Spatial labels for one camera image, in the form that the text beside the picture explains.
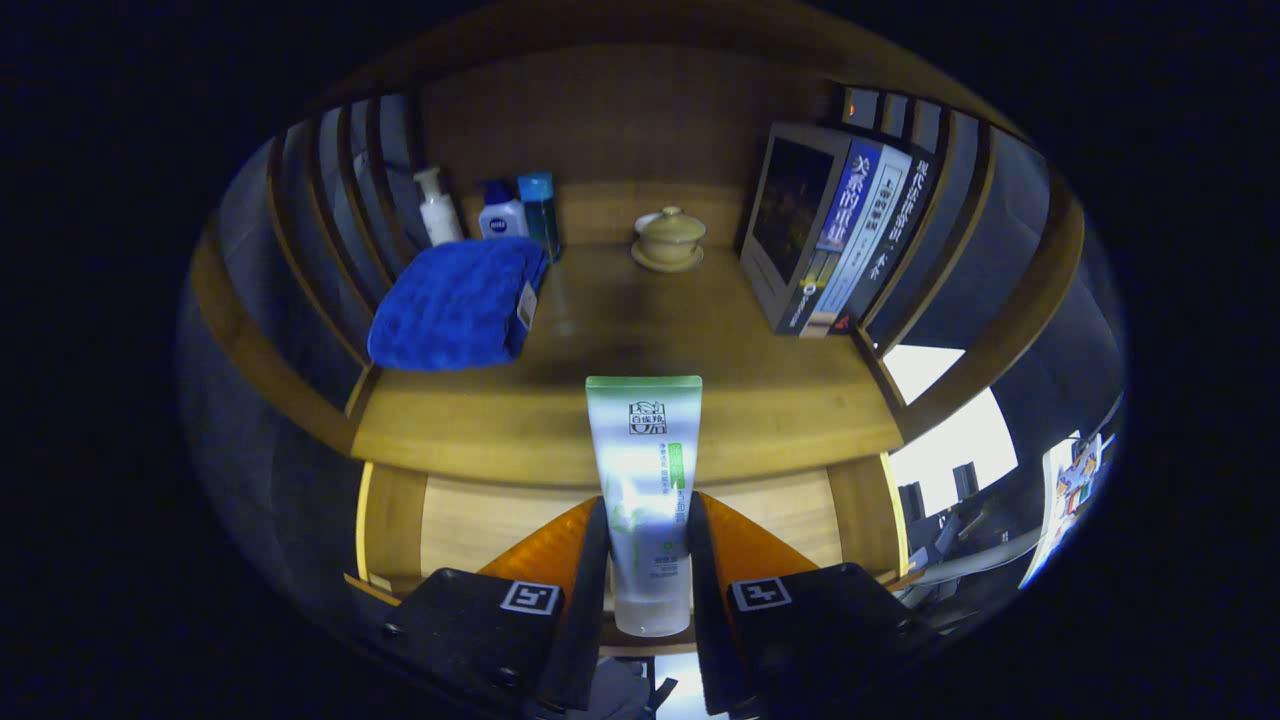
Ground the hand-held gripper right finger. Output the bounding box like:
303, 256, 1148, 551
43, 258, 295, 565
686, 490, 946, 716

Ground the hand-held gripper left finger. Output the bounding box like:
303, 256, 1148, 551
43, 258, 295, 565
375, 495, 611, 716

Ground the wooden drawer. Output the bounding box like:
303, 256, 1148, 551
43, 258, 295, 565
343, 455, 926, 656

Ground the white and green tube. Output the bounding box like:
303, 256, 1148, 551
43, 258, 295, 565
585, 375, 704, 638

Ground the wooden countertop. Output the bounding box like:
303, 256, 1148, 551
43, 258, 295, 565
350, 240, 906, 489

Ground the white drawer unit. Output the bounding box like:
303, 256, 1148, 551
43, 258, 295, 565
880, 343, 1021, 516

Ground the blue towel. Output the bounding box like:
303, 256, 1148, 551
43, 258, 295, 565
367, 237, 550, 373

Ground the white side shelf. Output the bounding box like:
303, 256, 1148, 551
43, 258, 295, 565
1018, 432, 1086, 591

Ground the beige lidded teacup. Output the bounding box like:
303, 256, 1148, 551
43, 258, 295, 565
630, 206, 708, 274

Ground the white bottle with blue cap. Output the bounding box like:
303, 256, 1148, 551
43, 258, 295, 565
478, 180, 529, 241

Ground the teal bottle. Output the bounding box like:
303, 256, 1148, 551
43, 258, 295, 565
517, 172, 562, 263

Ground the patterned paper cup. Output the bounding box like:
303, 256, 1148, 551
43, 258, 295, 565
1055, 433, 1106, 516

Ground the book with blue spine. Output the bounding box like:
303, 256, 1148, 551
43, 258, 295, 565
740, 122, 886, 336

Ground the book with pale spine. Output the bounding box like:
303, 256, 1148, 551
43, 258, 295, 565
805, 143, 913, 339

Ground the white pump bottle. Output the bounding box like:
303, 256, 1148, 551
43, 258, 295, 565
414, 165, 465, 247

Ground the book with black spine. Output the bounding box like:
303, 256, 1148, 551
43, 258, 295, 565
830, 155, 946, 336

